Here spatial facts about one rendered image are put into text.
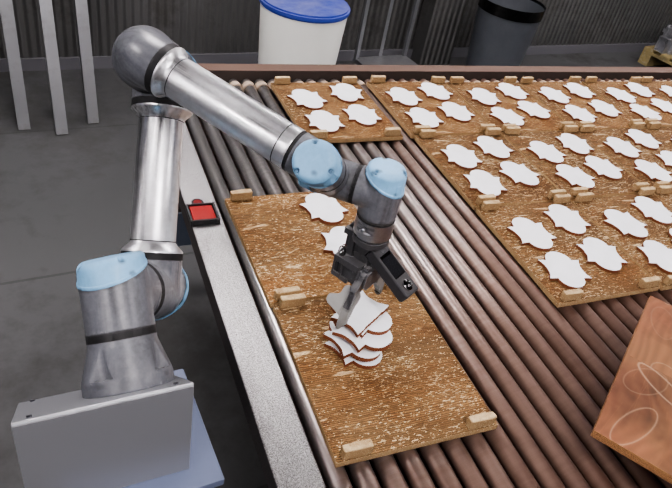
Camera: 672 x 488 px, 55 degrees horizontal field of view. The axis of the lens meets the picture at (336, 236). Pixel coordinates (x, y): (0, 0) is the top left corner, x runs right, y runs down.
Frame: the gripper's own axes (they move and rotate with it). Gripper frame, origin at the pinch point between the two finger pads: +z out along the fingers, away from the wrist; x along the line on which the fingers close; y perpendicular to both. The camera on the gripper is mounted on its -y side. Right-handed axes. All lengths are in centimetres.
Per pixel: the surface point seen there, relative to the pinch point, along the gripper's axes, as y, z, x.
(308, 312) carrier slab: 11.8, 7.6, 1.1
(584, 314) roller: -37, 10, -52
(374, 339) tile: -5.7, 1.9, 2.4
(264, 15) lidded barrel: 203, 41, -207
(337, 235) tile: 23.3, 6.5, -25.5
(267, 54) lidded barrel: 197, 64, -206
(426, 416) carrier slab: -22.5, 7.6, 6.8
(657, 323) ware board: -51, -3, -45
